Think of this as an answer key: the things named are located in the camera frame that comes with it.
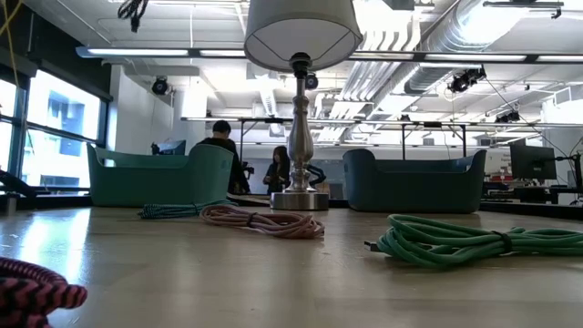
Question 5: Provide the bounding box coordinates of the teal black striped USB cable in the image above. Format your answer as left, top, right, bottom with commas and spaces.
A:
138, 199, 238, 220

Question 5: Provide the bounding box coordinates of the green USB cable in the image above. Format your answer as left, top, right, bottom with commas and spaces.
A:
363, 213, 583, 269

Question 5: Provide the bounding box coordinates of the maroon black USB cable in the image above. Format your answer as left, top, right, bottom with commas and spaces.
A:
0, 256, 88, 328

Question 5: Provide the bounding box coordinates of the person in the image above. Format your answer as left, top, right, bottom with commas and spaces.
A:
262, 145, 292, 196
195, 119, 251, 196

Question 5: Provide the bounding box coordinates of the silver lamp white shade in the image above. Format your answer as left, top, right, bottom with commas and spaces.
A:
243, 0, 364, 212

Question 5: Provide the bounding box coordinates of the black computer monitor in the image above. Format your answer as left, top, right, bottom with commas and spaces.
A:
151, 139, 187, 157
508, 143, 557, 181

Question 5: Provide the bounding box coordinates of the dark teal plastic bin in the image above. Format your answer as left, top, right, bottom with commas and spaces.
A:
342, 148, 487, 214

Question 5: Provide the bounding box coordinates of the green plastic bin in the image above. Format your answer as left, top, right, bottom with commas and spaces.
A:
86, 143, 235, 210

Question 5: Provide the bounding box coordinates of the long ceiling light bar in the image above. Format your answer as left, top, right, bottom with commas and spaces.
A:
76, 45, 583, 65

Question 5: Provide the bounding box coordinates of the large glass window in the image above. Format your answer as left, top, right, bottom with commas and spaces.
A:
0, 67, 110, 190

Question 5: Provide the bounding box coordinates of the dark background desk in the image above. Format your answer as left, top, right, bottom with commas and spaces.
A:
482, 179, 583, 206

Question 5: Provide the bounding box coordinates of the pink USB cable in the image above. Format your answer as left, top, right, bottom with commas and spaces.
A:
199, 204, 326, 241

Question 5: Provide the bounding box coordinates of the black background rig frame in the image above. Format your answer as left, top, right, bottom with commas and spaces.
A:
236, 117, 469, 161

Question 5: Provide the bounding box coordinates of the silver ventilation duct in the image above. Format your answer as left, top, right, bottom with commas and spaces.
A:
403, 0, 488, 95

